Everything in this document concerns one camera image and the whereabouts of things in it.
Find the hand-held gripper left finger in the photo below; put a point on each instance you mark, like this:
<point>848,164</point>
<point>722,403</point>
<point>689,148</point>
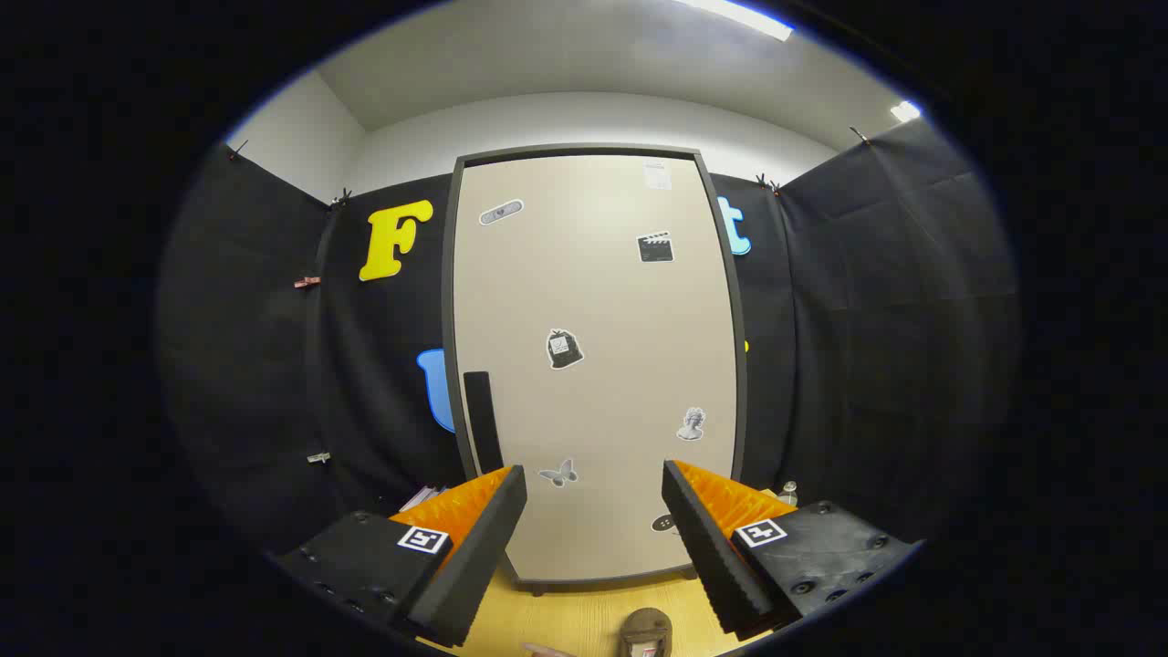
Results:
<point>474,557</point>

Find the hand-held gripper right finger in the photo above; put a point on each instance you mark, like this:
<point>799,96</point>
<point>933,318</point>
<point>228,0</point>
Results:
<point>712,557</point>

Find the brown fuzzy shoe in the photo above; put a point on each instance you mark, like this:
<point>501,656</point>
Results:
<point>646,628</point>

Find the beige shoe cabinet door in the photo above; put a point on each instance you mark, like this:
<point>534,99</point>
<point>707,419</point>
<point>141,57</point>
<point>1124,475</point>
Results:
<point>602,383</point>

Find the grey shoe cabinet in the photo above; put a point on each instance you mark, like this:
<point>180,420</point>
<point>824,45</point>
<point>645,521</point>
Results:
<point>448,319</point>

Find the stack of books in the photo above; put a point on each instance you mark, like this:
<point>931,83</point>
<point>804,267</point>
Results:
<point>422,499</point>

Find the green bottle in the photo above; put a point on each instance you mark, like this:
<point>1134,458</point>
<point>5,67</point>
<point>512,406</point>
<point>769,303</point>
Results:
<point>789,494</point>

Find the black backdrop cloth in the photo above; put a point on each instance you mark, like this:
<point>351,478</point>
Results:
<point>867,347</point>

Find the small ceiling light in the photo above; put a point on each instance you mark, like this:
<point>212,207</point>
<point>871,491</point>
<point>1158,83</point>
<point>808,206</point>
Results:
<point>905,111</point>

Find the long ceiling light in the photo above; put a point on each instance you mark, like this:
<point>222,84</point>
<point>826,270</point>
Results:
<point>739,16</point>

